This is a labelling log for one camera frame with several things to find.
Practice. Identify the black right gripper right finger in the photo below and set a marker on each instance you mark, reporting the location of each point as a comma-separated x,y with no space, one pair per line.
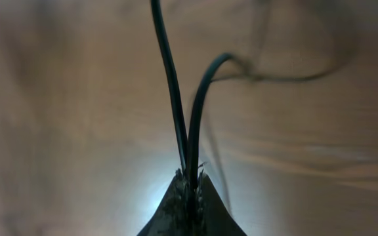
217,219

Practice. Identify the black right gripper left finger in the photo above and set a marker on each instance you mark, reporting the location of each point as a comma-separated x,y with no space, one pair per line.
170,218

